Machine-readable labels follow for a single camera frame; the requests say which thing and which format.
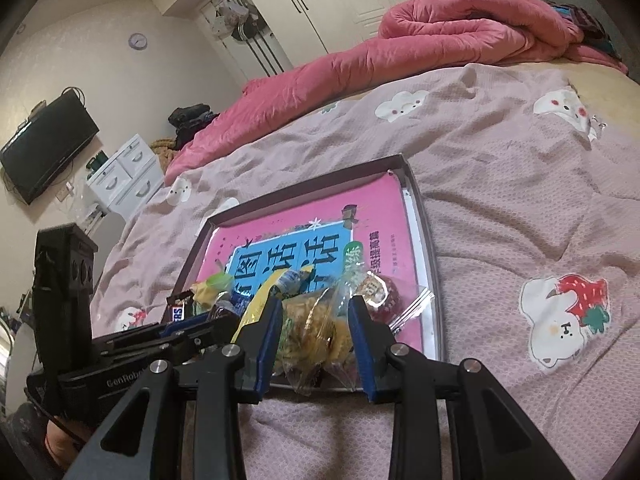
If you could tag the white drawer cabinet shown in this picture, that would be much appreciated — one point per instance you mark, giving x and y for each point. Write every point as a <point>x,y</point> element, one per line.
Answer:
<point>130,170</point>

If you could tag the pink printed bedsheet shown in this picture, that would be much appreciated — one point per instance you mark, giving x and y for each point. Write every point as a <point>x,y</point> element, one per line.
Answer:
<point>500,185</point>

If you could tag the clear green bag yellow snack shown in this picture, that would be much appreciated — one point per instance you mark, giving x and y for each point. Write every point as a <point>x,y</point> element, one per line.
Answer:
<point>215,285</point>

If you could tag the clear packet red snack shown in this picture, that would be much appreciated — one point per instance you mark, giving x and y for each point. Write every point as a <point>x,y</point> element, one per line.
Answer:
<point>380,295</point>

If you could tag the brown chocolate bar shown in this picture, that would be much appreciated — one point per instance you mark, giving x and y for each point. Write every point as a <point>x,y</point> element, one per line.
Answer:
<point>177,310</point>

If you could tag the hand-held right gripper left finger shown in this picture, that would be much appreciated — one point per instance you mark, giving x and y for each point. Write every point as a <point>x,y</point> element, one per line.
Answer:
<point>265,350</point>

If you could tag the brown plush blanket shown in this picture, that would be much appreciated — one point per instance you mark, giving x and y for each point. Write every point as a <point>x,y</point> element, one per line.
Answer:
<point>162,152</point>

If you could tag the striped colourful cloth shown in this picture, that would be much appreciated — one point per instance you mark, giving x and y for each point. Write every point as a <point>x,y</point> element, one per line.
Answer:
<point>585,20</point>

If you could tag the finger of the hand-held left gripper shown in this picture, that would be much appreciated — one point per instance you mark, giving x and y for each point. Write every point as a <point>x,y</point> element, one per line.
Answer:
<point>195,321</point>
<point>165,350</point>

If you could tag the hanging bags and belts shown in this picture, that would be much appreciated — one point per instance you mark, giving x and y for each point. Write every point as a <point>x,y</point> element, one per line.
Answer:
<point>245,25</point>

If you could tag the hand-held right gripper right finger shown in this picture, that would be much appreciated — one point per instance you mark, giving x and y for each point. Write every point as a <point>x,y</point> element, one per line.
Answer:
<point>360,350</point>

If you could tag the yellow snack packet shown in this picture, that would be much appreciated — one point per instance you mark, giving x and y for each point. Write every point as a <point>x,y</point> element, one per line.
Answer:
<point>260,300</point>

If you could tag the pink quilt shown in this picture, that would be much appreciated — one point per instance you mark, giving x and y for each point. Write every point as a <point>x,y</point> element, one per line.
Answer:
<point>400,45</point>

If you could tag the black television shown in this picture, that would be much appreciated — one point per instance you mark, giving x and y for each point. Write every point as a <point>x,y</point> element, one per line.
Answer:
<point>45,150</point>

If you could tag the dark clothes pile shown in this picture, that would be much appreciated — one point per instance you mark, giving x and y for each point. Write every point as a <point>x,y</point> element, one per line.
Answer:
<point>192,117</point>

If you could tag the person's left hand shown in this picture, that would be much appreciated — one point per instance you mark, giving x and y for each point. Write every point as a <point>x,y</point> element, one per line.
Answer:
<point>60,442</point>

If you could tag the round wall clock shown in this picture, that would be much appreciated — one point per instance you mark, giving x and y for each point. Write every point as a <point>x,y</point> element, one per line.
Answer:
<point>137,40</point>

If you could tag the pink and blue book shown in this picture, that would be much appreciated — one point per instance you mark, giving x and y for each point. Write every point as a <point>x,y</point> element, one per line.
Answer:
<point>300,220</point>

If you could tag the clear packet green label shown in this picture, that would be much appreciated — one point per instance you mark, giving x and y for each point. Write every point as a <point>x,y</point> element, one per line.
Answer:
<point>310,330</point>

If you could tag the dark shallow box tray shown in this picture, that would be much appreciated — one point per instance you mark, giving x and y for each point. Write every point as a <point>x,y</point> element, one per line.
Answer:
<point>425,260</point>

